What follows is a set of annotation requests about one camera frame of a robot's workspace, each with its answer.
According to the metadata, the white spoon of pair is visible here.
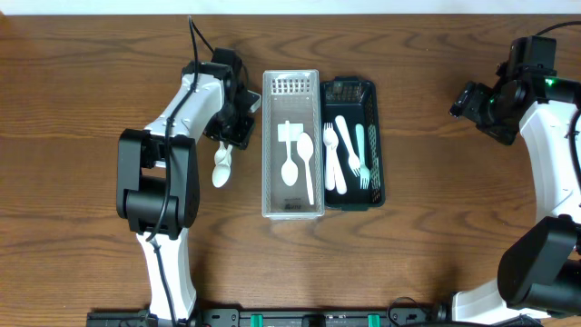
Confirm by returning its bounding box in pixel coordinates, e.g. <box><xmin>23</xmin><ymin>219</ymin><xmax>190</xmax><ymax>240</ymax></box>
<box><xmin>212</xmin><ymin>163</ymin><xmax>231</xmax><ymax>188</ymax></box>
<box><xmin>214</xmin><ymin>141</ymin><xmax>232</xmax><ymax>166</ymax></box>

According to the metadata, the white spoon diagonal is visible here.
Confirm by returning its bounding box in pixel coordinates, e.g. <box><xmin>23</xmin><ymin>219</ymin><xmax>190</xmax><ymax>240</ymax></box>
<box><xmin>281</xmin><ymin>121</ymin><xmax>298</xmax><ymax>186</ymax></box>

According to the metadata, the white spoon horizontal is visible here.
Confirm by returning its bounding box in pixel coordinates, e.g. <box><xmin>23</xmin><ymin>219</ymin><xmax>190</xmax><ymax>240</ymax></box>
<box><xmin>297</xmin><ymin>133</ymin><xmax>314</xmax><ymax>205</ymax></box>

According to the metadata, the white fork tines up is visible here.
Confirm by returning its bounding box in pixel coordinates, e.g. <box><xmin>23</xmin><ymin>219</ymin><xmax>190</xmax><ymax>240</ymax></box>
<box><xmin>323</xmin><ymin>123</ymin><xmax>335</xmax><ymax>191</ymax></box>

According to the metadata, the mint green plastic fork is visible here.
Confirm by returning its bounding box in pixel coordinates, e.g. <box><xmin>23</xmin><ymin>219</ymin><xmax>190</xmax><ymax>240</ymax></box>
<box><xmin>355</xmin><ymin>124</ymin><xmax>370</xmax><ymax>190</ymax></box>

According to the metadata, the white fork tines down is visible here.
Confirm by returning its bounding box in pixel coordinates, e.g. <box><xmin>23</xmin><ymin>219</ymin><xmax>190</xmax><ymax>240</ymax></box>
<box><xmin>335</xmin><ymin>115</ymin><xmax>360</xmax><ymax>177</ymax></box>

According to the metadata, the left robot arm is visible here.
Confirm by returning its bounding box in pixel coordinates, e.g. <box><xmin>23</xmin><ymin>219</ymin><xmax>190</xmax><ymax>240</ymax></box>
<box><xmin>116</xmin><ymin>48</ymin><xmax>261</xmax><ymax>326</ymax></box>

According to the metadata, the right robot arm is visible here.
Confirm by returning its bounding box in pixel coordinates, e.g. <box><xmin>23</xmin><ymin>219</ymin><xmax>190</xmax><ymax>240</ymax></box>
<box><xmin>447</xmin><ymin>35</ymin><xmax>580</xmax><ymax>326</ymax></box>

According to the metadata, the white label in tray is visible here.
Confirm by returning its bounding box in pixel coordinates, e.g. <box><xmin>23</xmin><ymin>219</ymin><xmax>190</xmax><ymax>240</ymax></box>
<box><xmin>277</xmin><ymin>123</ymin><xmax>303</xmax><ymax>143</ymax></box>

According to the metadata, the clear plastic organizer tray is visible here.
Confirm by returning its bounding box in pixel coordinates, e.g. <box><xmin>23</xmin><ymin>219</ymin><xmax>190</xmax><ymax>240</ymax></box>
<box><xmin>261</xmin><ymin>69</ymin><xmax>325</xmax><ymax>220</ymax></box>

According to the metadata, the black plastic mesh basket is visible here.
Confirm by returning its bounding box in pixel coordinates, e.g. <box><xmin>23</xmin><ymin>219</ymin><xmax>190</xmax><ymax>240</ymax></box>
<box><xmin>320</xmin><ymin>76</ymin><xmax>386</xmax><ymax>211</ymax></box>

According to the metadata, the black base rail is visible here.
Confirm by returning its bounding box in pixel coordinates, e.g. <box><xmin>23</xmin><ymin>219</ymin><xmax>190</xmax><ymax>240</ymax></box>
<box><xmin>85</xmin><ymin>303</ymin><xmax>453</xmax><ymax>327</ymax></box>

